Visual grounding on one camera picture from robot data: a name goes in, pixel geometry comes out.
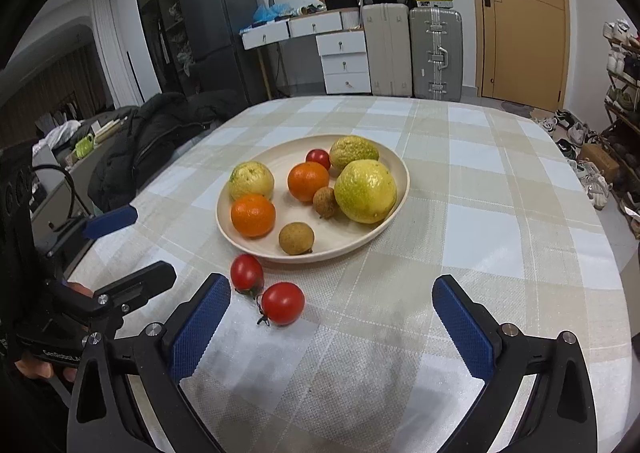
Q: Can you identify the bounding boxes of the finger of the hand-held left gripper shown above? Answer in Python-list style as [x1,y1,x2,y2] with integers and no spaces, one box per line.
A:
[92,261,177,330]
[45,206,138,258]

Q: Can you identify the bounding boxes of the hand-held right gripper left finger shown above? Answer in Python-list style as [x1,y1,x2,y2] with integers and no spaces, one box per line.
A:
[67,273,232,453]

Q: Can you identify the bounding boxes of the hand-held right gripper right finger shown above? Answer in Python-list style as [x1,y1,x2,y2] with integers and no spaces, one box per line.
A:
[432,275,598,453]

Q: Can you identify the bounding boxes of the orange mandarin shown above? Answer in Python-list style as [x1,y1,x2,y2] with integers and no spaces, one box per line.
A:
[230,194,277,239]
[287,162,331,204]

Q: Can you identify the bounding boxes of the brown longan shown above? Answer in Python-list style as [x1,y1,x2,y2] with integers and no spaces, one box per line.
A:
[278,222,315,256]
[313,186,337,219]

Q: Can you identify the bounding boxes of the beige round plate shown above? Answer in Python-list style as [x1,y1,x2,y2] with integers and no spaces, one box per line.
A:
[216,134,411,263]

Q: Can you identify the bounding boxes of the large yellow citrus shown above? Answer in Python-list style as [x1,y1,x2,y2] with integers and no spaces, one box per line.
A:
[334,159,398,225]

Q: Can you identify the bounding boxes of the person's left hand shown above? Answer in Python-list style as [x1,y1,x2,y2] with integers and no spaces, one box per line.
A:
[14,283,94,382]

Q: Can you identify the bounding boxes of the beige checked tablecloth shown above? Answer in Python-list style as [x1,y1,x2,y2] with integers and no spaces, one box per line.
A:
[65,96,631,453]

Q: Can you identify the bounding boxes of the black jacket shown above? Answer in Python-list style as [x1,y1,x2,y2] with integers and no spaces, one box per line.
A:
[87,88,241,211]

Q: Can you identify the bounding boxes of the white plastic bag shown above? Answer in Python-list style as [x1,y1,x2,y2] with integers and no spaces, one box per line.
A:
[45,120,81,149]

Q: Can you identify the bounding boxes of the pale yellow guava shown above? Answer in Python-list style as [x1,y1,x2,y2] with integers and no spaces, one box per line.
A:
[228,161,276,201]

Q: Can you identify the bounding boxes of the scattered loose sneakers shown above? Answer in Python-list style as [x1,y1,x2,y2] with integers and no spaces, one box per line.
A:
[532,108,613,210]

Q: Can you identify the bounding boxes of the green mottled guava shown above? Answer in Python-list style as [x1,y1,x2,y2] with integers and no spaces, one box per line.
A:
[329,135,381,173]

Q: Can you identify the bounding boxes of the brown cardboard box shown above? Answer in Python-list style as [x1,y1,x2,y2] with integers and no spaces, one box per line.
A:
[580,143,621,176]

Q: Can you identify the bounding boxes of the dark glass cabinet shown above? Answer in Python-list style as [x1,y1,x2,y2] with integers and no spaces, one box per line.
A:
[132,0,211,99]

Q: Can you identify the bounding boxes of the dark grey fridge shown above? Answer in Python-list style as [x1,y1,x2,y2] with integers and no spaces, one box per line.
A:
[177,0,268,99]

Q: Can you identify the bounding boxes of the blue plastic bag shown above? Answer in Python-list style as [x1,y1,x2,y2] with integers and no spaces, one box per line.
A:
[252,3,291,24]

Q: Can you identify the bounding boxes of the silver suitcase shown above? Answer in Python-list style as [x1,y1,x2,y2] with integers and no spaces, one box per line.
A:
[409,7,464,101]

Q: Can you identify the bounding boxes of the white desk with drawers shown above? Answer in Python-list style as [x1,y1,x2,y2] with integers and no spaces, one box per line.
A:
[241,8,373,96]

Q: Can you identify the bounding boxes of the beige suitcase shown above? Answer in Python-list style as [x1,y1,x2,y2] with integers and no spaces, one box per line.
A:
[361,3,413,98]

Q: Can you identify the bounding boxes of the wooden door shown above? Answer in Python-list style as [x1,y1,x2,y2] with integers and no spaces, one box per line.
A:
[464,0,571,113]

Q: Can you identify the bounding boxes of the rows of racked shoes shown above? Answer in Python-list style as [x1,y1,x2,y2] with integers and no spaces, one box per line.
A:
[602,19,640,234]

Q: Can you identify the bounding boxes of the black cable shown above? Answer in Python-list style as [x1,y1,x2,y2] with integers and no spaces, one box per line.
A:
[30,163,96,234]

